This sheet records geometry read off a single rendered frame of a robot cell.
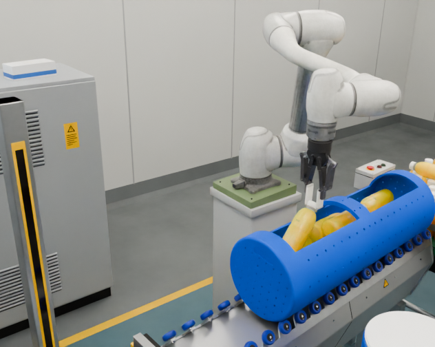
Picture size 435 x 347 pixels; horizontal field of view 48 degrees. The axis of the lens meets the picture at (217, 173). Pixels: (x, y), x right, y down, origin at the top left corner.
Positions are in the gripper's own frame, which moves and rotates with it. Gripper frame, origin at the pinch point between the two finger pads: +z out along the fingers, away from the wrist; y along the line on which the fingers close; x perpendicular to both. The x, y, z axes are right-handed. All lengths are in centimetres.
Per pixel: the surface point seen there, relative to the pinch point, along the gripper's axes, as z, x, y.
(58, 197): 51, -22, -157
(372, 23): -7, 423, -248
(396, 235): 21.4, 33.8, 13.5
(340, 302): 39.1, 6.2, 10.7
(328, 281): 22.8, -6.7, 13.4
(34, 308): 21, -83, -31
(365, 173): 22, 79, -29
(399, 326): 27.7, -2.9, 36.7
